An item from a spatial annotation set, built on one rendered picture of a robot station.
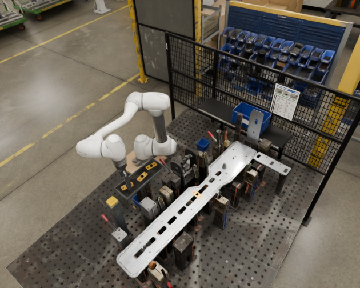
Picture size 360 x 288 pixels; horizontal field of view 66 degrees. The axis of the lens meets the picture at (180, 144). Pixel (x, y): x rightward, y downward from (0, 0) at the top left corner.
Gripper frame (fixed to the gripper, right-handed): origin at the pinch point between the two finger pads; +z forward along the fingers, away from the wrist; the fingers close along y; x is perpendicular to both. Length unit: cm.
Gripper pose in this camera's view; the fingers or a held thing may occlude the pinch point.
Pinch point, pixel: (126, 182)
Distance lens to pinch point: 195.5
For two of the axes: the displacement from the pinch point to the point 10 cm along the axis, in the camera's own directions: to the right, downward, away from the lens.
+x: 8.7, -3.7, 3.2
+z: 0.4, 7.1, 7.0
